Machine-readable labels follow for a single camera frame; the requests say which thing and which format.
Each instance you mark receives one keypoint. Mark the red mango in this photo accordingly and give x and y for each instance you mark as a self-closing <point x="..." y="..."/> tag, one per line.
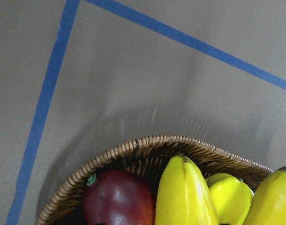
<point x="116" y="197"/>

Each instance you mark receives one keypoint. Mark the brown wicker basket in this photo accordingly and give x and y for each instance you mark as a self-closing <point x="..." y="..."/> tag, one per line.
<point x="147" y="156"/>

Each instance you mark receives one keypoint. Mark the bright yellow banana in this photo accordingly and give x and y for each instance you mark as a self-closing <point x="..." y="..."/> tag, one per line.
<point x="268" y="205"/>

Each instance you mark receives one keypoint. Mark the yellow bell pepper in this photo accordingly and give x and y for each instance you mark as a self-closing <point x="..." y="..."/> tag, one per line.
<point x="231" y="197"/>

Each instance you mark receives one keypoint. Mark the yellow banana dark tip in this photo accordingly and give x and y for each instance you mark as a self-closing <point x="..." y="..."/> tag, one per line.
<point x="183" y="196"/>

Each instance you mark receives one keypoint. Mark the brown table mat blue grid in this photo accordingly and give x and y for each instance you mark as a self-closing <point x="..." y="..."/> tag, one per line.
<point x="77" y="79"/>

